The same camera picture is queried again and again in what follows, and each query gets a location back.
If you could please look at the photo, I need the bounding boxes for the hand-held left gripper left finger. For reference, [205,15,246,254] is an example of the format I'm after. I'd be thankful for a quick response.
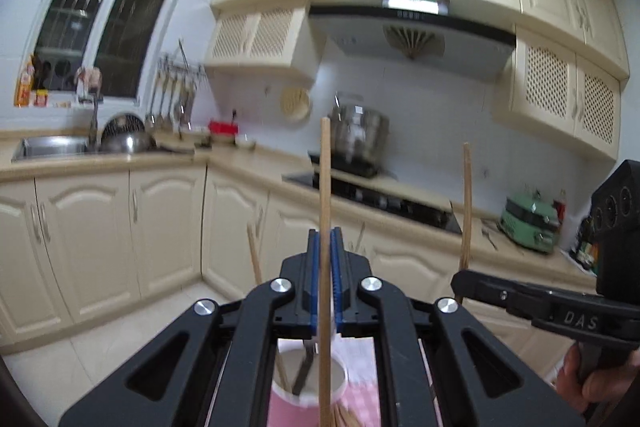
[59,229,321,427]

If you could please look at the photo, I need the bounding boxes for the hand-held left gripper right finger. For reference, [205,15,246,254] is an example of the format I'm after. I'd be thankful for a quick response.
[330,227,587,427]

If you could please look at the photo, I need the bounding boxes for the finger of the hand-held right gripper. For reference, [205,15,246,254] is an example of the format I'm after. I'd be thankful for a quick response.
[451,270,551,323]

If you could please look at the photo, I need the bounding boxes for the wooden chopstick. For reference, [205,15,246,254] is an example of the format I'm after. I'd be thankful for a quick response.
[247,223,264,286]
[319,117,334,427]
[457,143,474,305]

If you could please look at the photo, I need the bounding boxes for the bunch of wooden chopsticks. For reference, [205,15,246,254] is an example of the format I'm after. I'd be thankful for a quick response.
[277,352,359,427]

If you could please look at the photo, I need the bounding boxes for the person's right hand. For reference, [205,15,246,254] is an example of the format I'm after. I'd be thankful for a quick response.
[555,347,640,409]

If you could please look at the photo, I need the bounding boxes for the metal spoon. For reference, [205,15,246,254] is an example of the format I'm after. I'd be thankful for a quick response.
[480,219,500,251]

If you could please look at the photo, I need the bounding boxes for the green electric cooker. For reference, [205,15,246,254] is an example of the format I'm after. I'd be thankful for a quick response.
[498,193,560,254]

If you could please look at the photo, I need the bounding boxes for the metal fork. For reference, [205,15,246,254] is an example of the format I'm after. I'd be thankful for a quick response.
[291,341,317,396]

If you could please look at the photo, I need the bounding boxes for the black gas stove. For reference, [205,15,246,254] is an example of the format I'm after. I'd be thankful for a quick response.
[282,171,464,236]

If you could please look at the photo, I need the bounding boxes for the pink checked tablecloth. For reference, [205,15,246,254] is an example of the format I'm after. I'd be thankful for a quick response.
[266,339,443,427]

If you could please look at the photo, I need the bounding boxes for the black induction cooker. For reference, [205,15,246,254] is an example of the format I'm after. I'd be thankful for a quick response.
[307,150,384,180]

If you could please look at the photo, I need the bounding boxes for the steel steamer pot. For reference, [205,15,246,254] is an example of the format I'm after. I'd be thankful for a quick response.
[327,93,391,164]

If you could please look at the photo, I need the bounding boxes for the cream lattice-door cabinet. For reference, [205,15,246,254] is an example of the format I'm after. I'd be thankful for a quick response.
[492,24,631,160]
[203,4,321,84]

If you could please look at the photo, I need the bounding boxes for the red box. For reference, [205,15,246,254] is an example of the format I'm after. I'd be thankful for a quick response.
[208,120,240,143]

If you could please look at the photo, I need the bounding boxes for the stacked white bowls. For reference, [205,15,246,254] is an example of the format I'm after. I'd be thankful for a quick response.
[179,127,212,146]

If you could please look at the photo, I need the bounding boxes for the metal skimmer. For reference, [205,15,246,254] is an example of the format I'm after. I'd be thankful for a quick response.
[179,74,197,125]

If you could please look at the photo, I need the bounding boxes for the metal spatula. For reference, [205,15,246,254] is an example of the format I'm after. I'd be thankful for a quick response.
[159,72,176,128]
[170,73,185,128]

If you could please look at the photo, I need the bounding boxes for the steel wok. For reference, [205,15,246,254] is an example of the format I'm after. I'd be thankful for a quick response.
[99,131,197,154]

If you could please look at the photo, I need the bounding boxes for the metal ladle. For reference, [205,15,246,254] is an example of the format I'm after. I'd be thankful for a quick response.
[145,71,163,128]

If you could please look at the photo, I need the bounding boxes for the metal colander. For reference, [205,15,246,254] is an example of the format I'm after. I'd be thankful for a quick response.
[101,112,147,142]

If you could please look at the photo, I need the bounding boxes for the range hood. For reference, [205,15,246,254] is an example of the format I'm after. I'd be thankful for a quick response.
[307,0,517,84]

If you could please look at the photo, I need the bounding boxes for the metal faucet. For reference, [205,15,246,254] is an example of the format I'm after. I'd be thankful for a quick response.
[86,93,104,148]

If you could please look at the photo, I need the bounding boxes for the steel sink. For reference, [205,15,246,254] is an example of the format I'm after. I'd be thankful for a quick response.
[12,136,94,162]

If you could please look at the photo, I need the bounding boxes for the pink rag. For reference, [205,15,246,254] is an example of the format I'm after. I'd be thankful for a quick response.
[74,68,104,101]

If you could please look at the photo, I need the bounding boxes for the dark sliding window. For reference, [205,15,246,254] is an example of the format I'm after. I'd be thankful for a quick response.
[32,0,197,101]

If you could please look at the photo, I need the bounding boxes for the orange dish soap bottle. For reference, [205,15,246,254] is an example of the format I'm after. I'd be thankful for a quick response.
[15,54,37,108]

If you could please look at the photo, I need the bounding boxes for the wire utensil rack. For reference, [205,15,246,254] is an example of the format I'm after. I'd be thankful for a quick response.
[156,38,209,82]

